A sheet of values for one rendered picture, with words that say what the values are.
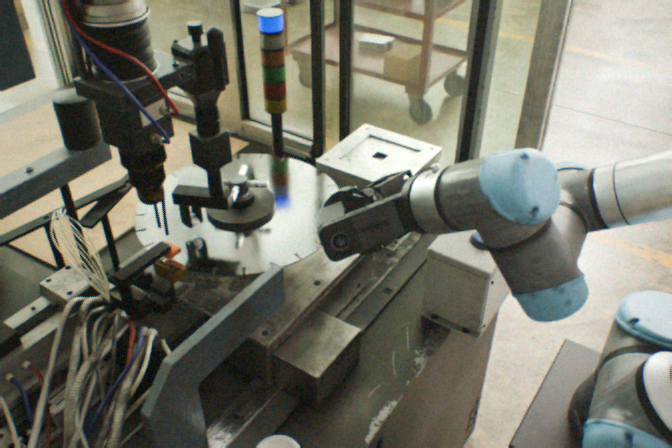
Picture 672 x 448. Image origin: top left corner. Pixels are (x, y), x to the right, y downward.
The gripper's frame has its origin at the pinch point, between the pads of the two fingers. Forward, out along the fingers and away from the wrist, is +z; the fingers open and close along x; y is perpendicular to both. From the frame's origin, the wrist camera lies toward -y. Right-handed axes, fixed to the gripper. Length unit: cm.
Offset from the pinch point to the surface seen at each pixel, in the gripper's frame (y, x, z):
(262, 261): -6.1, -1.7, 7.6
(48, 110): 8, 43, 107
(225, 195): -6.1, 9.0, 9.5
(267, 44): 21.9, 29.0, 23.8
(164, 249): -16.2, 5.6, 13.3
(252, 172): 8.0, 9.5, 23.6
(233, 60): 36, 33, 58
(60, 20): 23, 65, 110
